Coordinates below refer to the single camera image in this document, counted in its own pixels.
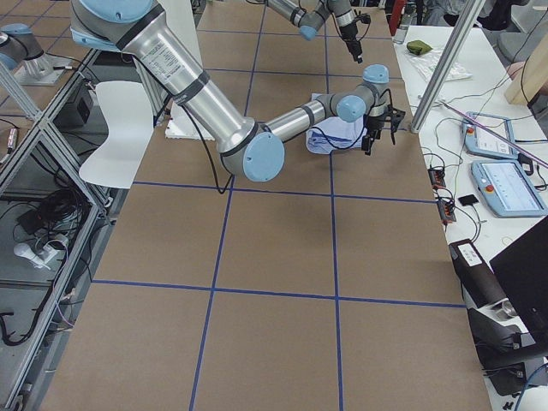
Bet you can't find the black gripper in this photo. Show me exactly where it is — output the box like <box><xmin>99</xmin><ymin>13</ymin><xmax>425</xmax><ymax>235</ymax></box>
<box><xmin>361</xmin><ymin>106</ymin><xmax>406</xmax><ymax>156</ymax></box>
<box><xmin>337</xmin><ymin>11</ymin><xmax>371</xmax><ymax>63</ymax></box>

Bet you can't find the blue striped button shirt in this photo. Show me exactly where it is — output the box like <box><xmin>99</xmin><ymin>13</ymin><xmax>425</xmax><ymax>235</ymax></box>
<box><xmin>306</xmin><ymin>95</ymin><xmax>366</xmax><ymax>155</ymax></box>

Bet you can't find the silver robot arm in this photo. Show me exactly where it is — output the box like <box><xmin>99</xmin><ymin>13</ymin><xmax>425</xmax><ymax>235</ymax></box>
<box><xmin>70</xmin><ymin>1</ymin><xmax>405</xmax><ymax>182</ymax></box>
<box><xmin>264</xmin><ymin>0</ymin><xmax>371</xmax><ymax>63</ymax></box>

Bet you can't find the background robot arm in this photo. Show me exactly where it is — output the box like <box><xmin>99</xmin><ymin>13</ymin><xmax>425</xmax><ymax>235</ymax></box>
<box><xmin>1</xmin><ymin>23</ymin><xmax>64</xmax><ymax>86</ymax></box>

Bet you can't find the clear water bottle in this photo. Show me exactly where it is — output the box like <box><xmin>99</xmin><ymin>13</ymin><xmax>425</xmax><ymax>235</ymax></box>
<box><xmin>393</xmin><ymin>14</ymin><xmax>413</xmax><ymax>45</ymax></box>

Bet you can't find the green cloth pouch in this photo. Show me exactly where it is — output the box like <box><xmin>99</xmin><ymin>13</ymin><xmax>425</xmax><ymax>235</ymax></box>
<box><xmin>406</xmin><ymin>39</ymin><xmax>432</xmax><ymax>57</ymax></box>

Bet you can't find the orange connector board far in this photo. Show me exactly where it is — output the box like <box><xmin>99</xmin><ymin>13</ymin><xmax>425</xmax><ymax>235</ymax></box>
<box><xmin>427</xmin><ymin>167</ymin><xmax>446</xmax><ymax>189</ymax></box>

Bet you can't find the orange connector board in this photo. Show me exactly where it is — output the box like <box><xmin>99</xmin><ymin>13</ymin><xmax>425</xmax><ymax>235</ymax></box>
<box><xmin>437</xmin><ymin>198</ymin><xmax>456</xmax><ymax>225</ymax></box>
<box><xmin>427</xmin><ymin>167</ymin><xmax>446</xmax><ymax>189</ymax></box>

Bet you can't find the clear plastic bag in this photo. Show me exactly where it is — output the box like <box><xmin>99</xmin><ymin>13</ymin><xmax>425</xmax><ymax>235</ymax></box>
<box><xmin>407</xmin><ymin>50</ymin><xmax>474</xmax><ymax>82</ymax></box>

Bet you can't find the orange connector board near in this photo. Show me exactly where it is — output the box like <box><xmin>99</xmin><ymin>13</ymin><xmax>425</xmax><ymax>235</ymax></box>
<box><xmin>437</xmin><ymin>198</ymin><xmax>456</xmax><ymax>225</ymax></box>

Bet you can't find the far blue teach pendant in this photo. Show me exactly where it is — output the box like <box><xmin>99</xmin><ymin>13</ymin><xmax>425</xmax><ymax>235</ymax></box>
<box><xmin>462</xmin><ymin>111</ymin><xmax>530</xmax><ymax>160</ymax></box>

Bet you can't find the blue teach pendant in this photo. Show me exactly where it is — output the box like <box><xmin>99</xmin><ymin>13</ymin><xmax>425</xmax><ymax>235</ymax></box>
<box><xmin>462</xmin><ymin>111</ymin><xmax>530</xmax><ymax>160</ymax></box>
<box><xmin>470</xmin><ymin>160</ymin><xmax>547</xmax><ymax>217</ymax></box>

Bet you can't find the small black pad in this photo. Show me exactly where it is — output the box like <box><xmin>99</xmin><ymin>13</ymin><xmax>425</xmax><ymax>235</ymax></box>
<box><xmin>457</xmin><ymin>194</ymin><xmax>480</xmax><ymax>206</ymax></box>

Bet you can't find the purple rod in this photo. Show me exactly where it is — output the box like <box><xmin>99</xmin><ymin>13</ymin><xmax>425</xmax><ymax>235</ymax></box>
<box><xmin>439</xmin><ymin>100</ymin><xmax>548</xmax><ymax>169</ymax></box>

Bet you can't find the near blue teach pendant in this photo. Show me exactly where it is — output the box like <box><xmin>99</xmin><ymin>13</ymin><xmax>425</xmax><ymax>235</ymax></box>
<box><xmin>470</xmin><ymin>160</ymin><xmax>547</xmax><ymax>217</ymax></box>

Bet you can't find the black labelled box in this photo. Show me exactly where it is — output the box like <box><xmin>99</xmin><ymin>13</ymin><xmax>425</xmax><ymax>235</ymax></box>
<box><xmin>448</xmin><ymin>239</ymin><xmax>507</xmax><ymax>307</ymax></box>

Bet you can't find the black monitor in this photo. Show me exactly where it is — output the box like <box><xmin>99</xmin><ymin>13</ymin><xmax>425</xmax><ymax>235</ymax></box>
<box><xmin>490</xmin><ymin>218</ymin><xmax>547</xmax><ymax>338</ymax></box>

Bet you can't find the white power strip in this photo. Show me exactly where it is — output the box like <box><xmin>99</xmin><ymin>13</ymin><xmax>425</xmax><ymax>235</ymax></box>
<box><xmin>13</xmin><ymin>240</ymin><xmax>68</xmax><ymax>270</ymax></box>

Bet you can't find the aluminium frame post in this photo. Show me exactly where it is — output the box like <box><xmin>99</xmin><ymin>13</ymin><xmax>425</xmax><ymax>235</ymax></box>
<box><xmin>410</xmin><ymin>0</ymin><xmax>485</xmax><ymax>134</ymax></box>

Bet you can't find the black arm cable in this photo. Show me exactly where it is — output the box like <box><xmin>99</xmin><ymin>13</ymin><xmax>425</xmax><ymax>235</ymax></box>
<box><xmin>183</xmin><ymin>87</ymin><xmax>397</xmax><ymax>196</ymax></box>

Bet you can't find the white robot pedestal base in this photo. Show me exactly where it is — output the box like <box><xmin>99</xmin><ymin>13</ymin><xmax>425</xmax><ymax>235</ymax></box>
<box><xmin>79</xmin><ymin>0</ymin><xmax>231</xmax><ymax>189</ymax></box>

